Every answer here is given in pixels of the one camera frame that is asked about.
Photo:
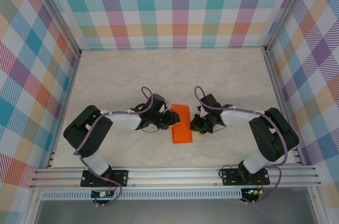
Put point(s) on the orange paper sheet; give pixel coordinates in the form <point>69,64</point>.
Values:
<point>182,135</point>

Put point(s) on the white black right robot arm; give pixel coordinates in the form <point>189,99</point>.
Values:
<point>265,139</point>

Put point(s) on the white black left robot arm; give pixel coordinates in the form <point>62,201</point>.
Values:
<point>98,139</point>

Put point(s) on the grey metal sheet panel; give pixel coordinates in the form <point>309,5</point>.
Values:
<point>172,212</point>

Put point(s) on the small controller board green light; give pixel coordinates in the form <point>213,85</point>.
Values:
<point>253,191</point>

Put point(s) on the small black controller board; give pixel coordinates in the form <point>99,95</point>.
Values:
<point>102,194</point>

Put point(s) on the aluminium extrusion mounting rail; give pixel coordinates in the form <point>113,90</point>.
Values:
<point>172,175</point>

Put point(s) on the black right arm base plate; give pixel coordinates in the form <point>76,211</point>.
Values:
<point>227,177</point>

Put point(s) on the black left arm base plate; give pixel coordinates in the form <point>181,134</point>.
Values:
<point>120,177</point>

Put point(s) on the aluminium side rail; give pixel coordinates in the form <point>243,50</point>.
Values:
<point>280,102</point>
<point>71,86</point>

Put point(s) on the aluminium frame post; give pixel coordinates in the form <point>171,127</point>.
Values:
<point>57,13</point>
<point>287,9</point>

